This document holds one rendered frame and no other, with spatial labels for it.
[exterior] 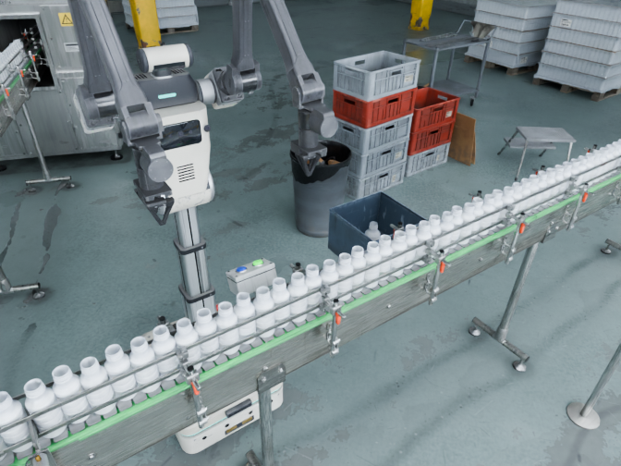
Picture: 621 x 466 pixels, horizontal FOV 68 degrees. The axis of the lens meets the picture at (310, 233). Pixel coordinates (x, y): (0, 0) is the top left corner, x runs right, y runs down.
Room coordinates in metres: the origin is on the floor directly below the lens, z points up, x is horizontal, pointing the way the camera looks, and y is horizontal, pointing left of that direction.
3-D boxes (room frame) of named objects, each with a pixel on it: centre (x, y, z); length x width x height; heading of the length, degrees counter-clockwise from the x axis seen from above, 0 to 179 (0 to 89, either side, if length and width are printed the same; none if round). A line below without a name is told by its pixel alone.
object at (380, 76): (3.80, -0.50, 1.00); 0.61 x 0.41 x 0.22; 132
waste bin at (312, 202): (3.08, -0.06, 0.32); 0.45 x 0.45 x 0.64
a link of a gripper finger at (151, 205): (0.97, 0.38, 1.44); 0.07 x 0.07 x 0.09; 35
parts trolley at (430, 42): (6.00, -1.65, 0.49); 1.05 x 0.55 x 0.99; 125
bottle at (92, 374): (0.71, 0.51, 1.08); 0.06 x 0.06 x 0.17
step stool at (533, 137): (4.23, -2.18, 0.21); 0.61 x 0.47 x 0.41; 178
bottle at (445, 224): (1.41, -0.49, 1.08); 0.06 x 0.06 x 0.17
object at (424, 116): (4.29, -1.02, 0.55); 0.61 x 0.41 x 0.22; 128
